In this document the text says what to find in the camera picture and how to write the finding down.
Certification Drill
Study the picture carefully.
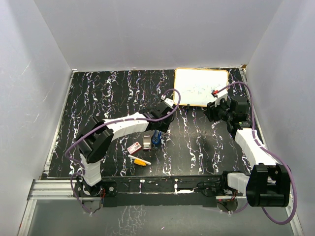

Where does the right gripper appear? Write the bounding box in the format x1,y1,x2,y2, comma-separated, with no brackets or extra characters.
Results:
203,96,233,122

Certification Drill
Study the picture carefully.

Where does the staple tray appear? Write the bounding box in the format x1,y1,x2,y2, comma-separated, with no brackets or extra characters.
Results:
142,135,152,151

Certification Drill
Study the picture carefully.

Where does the red white staple box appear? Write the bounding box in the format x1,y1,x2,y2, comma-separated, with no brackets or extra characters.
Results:
127,142,142,154

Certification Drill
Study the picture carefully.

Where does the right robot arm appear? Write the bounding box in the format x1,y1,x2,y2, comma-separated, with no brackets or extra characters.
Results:
204,96,291,207

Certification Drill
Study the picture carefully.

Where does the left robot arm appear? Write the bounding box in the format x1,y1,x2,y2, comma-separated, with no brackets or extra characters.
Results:
77,98,175,196

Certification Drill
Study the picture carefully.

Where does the white marker pen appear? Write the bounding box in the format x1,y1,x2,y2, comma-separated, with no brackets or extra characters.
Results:
128,155,151,165

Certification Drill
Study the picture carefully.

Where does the yellow marker cap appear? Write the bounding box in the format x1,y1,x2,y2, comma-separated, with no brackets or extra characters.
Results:
134,159,147,166

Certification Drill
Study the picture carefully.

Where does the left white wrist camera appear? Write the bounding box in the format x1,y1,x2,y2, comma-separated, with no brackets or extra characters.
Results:
161,95,174,108

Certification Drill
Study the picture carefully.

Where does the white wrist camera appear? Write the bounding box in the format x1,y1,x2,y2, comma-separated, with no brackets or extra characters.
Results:
161,95,174,108
212,88,228,107

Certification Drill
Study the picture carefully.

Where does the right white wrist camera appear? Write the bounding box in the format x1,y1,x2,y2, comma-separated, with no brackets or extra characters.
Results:
212,88,228,107

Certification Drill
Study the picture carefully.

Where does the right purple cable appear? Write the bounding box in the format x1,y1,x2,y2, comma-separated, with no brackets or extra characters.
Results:
214,81,298,226

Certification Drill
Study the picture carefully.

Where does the purple cable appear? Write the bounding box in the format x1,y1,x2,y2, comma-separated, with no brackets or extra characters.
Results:
64,88,183,216
214,81,298,226

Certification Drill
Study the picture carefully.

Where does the small whiteboard orange frame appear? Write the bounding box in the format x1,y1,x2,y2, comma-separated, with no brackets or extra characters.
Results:
173,68,229,107

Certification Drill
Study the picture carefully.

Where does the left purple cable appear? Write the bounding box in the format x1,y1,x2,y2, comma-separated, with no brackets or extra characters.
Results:
64,88,183,216

